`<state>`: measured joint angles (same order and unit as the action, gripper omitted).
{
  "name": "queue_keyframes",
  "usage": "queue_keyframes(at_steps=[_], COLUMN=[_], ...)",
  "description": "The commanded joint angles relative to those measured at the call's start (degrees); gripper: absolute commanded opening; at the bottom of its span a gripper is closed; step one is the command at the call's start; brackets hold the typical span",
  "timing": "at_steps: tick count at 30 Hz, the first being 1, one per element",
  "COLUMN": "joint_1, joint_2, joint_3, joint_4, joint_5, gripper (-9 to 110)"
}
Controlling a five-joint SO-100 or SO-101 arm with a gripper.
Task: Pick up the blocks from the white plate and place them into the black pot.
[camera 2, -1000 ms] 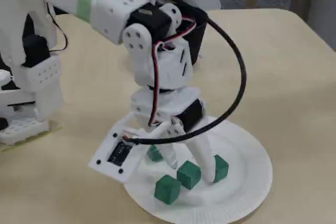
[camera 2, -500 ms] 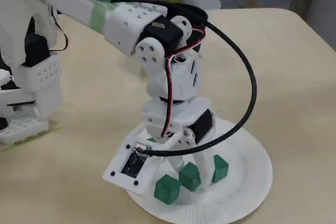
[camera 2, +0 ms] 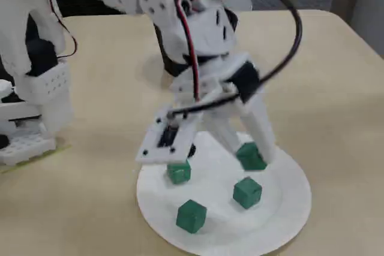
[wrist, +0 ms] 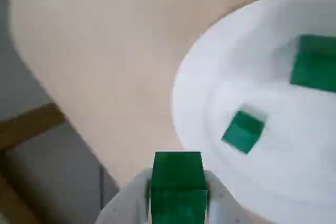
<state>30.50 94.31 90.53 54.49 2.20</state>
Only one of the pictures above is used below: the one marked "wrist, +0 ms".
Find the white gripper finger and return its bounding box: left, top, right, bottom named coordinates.
left=96, top=168, right=153, bottom=224
left=204, top=171, right=253, bottom=224

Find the green cube block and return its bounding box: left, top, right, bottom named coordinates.
left=221, top=103, right=270, bottom=156
left=149, top=151, right=208, bottom=224
left=290, top=34, right=336, bottom=93

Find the white paper plate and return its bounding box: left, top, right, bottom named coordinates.
left=172, top=0, right=336, bottom=224

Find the brown wooden frame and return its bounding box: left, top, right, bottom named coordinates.
left=0, top=102, right=66, bottom=224

